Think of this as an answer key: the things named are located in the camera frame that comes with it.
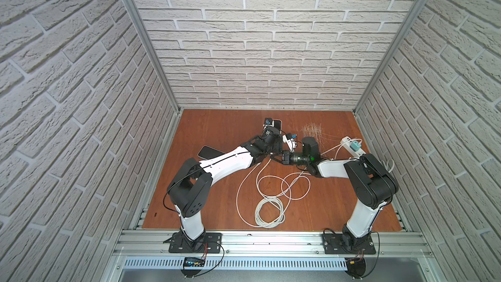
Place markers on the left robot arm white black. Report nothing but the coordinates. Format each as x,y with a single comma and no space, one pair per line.
191,186

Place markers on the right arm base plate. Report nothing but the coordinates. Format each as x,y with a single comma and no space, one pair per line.
346,244

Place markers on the phone with grey case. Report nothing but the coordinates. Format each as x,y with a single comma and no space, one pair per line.
207,153

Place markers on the aluminium front rail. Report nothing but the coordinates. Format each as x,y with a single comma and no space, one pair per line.
263,250

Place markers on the controller board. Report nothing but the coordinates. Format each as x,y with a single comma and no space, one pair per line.
193,262
356,267

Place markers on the left controller board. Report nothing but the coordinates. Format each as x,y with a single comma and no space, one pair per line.
193,262

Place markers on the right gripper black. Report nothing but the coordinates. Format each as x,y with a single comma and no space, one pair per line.
286,157

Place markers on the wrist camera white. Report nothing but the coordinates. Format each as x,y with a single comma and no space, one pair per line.
290,140
268,122

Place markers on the right controller board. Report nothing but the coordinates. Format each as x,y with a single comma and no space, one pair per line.
356,267

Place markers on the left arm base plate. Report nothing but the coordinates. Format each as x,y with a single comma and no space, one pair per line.
208,242

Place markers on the teal USB charger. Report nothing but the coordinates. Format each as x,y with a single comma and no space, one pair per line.
355,145

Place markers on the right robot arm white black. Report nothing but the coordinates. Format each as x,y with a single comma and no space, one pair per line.
372,182

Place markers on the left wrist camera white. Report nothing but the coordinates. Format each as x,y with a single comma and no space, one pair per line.
268,122

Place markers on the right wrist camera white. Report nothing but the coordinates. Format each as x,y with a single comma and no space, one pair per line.
290,140

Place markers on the white power strip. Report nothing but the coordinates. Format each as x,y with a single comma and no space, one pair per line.
345,145

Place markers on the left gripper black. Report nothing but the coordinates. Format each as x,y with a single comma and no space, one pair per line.
272,130

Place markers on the phone with pink case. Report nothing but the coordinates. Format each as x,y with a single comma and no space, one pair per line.
277,124

